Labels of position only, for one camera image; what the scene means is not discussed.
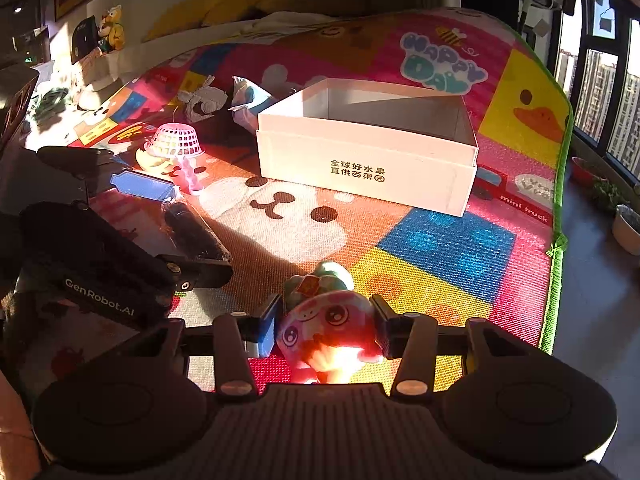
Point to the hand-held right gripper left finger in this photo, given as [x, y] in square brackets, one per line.
[267, 322]

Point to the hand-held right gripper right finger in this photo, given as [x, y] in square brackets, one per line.
[385, 332]

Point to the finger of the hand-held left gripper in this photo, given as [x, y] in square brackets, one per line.
[145, 186]
[200, 272]

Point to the black cylinder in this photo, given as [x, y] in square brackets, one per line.
[192, 230]

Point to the pink mesh basket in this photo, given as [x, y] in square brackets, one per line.
[175, 140]

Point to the pink plush doll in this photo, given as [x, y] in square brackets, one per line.
[325, 320]

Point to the black plush toy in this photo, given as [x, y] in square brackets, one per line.
[202, 105]

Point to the blue tissue packet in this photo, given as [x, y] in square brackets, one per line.
[247, 102]

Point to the white cardboard box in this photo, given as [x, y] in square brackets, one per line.
[360, 170]

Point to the pink transparent toy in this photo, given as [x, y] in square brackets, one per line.
[192, 182]

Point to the white plastic stand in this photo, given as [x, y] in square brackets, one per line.
[97, 90]

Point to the printed play mat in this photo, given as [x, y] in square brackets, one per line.
[450, 240]

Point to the green cloth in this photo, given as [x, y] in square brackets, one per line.
[47, 102]

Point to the yellow bear plush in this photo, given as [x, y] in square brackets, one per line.
[112, 27]

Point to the yellow pillow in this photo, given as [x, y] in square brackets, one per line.
[225, 5]

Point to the red plant pot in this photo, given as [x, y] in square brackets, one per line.
[582, 170]

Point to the green potted plant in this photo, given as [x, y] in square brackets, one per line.
[606, 195]

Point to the hanging clothes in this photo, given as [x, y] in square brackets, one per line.
[540, 0]

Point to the black window frame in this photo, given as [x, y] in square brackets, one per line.
[625, 45]

